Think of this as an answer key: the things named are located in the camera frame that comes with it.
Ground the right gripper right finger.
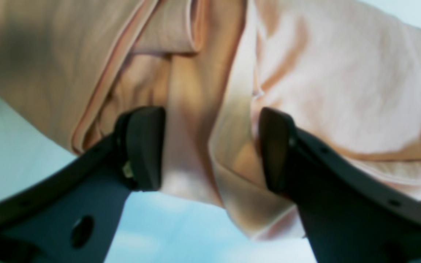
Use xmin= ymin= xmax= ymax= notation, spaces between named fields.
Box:
xmin=258 ymin=107 xmax=421 ymax=263

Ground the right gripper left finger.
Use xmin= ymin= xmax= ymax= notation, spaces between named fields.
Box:
xmin=0 ymin=106 xmax=166 ymax=263

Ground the peach T-shirt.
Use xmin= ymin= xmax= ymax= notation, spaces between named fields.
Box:
xmin=0 ymin=0 xmax=421 ymax=240

